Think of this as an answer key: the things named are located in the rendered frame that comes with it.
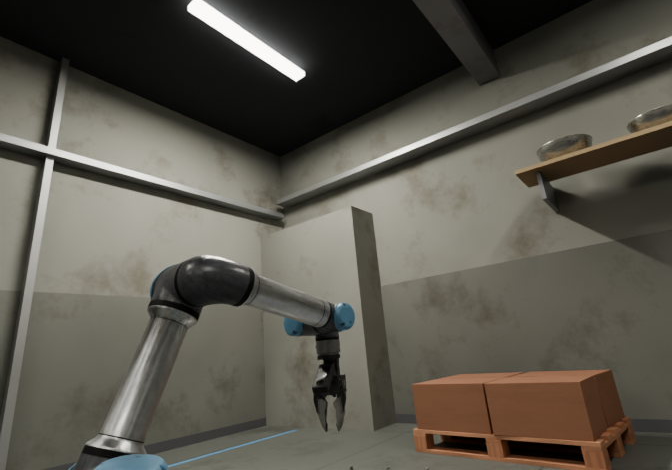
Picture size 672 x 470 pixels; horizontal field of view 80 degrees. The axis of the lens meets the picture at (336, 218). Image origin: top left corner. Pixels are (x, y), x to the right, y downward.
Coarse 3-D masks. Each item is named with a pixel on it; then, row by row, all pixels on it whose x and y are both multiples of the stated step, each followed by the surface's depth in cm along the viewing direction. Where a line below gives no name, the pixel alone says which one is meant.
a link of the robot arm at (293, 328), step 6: (288, 318) 118; (288, 324) 118; (294, 324) 116; (300, 324) 116; (306, 324) 115; (288, 330) 117; (294, 330) 116; (300, 330) 116; (306, 330) 116; (312, 330) 115
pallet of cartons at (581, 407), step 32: (416, 384) 280; (448, 384) 263; (480, 384) 249; (512, 384) 235; (544, 384) 224; (576, 384) 214; (608, 384) 250; (416, 416) 275; (448, 416) 259; (480, 416) 245; (512, 416) 232; (544, 416) 221; (576, 416) 211; (608, 416) 235; (416, 448) 271; (448, 448) 263; (544, 448) 246; (576, 448) 238; (608, 448) 225
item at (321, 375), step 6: (324, 366) 122; (330, 366) 121; (318, 372) 119; (324, 372) 119; (330, 372) 118; (318, 378) 116; (324, 378) 116; (330, 378) 117; (318, 384) 113; (324, 384) 113; (330, 384) 116; (312, 390) 113; (318, 390) 113; (324, 390) 112
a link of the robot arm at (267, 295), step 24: (192, 264) 88; (216, 264) 88; (240, 264) 92; (192, 288) 86; (216, 288) 87; (240, 288) 89; (264, 288) 94; (288, 288) 101; (288, 312) 100; (312, 312) 104; (336, 312) 109
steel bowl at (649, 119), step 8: (648, 112) 261; (656, 112) 258; (664, 112) 256; (632, 120) 270; (640, 120) 265; (648, 120) 262; (656, 120) 259; (664, 120) 257; (632, 128) 273; (640, 128) 268
